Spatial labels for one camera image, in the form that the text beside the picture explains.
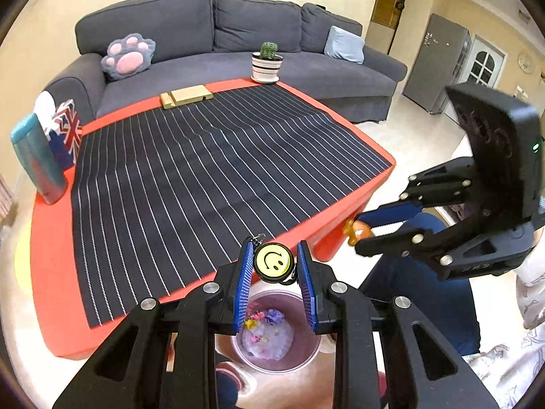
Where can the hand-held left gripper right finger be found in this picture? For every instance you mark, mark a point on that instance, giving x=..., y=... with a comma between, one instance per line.
x=307, y=289

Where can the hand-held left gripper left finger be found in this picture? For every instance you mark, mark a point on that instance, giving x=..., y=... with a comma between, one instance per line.
x=243, y=289

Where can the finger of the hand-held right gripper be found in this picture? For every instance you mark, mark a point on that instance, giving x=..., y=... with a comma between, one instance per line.
x=391, y=215
x=391, y=243

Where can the orange plastic toy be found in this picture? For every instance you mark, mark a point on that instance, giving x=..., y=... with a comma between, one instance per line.
x=355, y=233

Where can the purple paper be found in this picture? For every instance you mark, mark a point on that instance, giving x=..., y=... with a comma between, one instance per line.
x=274, y=315

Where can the clear round plastic container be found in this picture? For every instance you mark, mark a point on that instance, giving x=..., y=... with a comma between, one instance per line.
x=268, y=343

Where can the round metal waste bin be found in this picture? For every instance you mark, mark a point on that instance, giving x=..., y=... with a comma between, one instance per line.
x=306, y=349

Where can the person's blue trouser leg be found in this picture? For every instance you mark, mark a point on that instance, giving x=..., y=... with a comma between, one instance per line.
x=425, y=298

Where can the pink slipper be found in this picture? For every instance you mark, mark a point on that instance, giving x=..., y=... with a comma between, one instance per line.
x=246, y=381

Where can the white door with arched panes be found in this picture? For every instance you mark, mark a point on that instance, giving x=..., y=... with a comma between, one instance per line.
x=485, y=64

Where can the grey refrigerator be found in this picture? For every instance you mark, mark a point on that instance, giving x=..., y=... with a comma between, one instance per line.
x=434, y=64

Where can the black white-striped table mat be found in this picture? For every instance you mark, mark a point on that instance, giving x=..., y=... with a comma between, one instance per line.
x=191, y=179

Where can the white patterned clothing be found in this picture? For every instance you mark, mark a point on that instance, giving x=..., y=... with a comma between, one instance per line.
x=511, y=370

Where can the light blue cushion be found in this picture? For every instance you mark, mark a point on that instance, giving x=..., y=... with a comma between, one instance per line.
x=345, y=44

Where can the white pot saucer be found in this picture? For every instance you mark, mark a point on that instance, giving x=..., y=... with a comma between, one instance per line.
x=274, y=80

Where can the red table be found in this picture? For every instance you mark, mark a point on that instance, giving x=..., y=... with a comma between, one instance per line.
x=51, y=264

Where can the cactus in striped pot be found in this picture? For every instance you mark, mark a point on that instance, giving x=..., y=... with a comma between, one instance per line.
x=266, y=66

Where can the wooden phone stand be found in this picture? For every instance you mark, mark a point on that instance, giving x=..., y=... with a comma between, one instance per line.
x=189, y=93

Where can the yellow round floor object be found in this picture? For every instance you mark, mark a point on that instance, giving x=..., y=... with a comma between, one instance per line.
x=23, y=268

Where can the dark grey sofa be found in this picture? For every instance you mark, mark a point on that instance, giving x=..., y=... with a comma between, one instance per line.
x=191, y=64

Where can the flag print tissue box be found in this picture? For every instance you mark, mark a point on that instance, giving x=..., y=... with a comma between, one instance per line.
x=66, y=136

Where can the teal bottle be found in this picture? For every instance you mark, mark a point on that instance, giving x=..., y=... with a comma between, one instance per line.
x=38, y=162

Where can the grey pink paw cushion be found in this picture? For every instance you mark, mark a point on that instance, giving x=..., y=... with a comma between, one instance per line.
x=127, y=57

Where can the white tissue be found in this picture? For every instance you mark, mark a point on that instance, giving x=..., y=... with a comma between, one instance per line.
x=42, y=106

